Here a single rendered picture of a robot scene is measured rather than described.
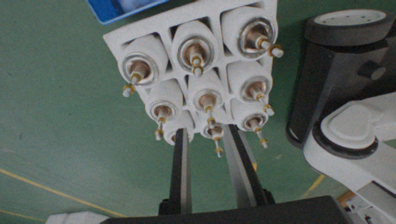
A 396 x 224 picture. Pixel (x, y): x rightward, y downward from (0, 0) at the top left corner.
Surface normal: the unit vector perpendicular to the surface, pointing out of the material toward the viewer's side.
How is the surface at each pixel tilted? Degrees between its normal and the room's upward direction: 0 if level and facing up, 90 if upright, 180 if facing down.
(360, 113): 90
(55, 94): 0
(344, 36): 43
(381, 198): 90
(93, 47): 0
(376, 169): 90
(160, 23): 0
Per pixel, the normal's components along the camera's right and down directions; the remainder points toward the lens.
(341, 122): -0.28, -0.71
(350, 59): -0.64, 0.64
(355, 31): -0.44, 0.67
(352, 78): 0.07, 0.66
